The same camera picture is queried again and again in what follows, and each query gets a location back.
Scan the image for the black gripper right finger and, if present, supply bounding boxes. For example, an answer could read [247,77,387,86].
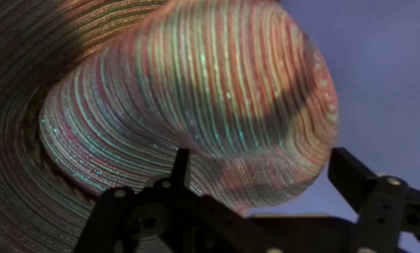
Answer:
[328,146,420,253]

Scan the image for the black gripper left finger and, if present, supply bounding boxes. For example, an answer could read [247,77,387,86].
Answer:
[73,148,249,253]

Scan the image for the purple woven brimmed hat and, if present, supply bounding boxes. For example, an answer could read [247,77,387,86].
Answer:
[0,0,340,253]

